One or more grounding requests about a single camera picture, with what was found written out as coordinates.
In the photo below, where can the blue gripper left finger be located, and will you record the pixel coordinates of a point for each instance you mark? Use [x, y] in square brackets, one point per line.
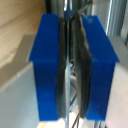
[48, 66]

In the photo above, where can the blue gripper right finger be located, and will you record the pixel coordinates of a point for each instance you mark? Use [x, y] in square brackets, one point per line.
[98, 70]

